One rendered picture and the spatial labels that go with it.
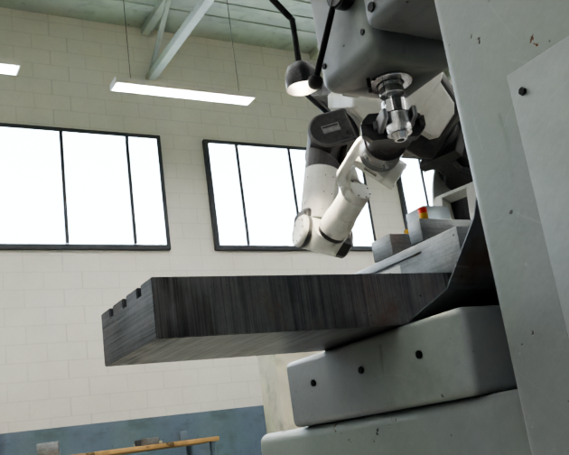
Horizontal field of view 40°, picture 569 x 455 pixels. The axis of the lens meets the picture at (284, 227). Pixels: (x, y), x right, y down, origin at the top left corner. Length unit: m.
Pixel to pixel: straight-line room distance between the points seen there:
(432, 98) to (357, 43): 0.63
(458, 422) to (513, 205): 0.34
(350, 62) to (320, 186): 0.50
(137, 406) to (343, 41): 7.80
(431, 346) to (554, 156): 0.37
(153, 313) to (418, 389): 0.40
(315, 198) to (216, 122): 8.62
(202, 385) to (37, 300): 2.13
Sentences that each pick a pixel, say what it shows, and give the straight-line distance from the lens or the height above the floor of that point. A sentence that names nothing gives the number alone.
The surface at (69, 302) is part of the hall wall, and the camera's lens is 9.01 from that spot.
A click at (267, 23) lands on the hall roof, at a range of 10.86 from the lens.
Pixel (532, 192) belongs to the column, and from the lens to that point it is 0.90.
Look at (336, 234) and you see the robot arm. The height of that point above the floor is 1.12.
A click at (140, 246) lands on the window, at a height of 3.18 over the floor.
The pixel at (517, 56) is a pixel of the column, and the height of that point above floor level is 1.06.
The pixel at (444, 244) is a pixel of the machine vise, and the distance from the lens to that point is 1.28.
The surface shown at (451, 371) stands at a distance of 1.10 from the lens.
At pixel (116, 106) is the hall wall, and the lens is 10.01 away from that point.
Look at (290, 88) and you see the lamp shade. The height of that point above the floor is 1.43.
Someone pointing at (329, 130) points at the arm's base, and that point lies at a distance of 1.93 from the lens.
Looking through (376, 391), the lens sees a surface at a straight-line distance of 1.24.
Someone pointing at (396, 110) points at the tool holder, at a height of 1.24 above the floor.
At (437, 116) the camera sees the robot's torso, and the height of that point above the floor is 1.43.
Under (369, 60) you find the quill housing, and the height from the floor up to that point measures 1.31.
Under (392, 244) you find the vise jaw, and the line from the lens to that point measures 1.40.
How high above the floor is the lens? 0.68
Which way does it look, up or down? 16 degrees up
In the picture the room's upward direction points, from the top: 8 degrees counter-clockwise
